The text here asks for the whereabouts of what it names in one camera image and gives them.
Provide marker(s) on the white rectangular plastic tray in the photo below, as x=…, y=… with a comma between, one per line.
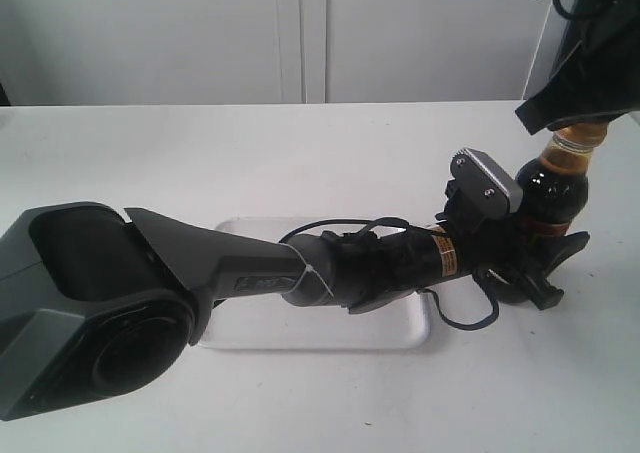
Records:
x=264, y=323

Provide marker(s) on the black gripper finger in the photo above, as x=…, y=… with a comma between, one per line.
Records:
x=583, y=92

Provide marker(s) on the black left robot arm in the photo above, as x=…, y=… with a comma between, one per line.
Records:
x=97, y=304

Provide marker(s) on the dark soy sauce bottle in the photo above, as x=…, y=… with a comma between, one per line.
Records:
x=555, y=184

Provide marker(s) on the black second robot arm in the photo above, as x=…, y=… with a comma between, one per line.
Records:
x=608, y=30

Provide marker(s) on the white cabinet with doors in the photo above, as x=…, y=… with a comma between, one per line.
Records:
x=125, y=52

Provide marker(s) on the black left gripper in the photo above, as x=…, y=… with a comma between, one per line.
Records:
x=473, y=231

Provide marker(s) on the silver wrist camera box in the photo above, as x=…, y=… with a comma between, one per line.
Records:
x=485, y=183

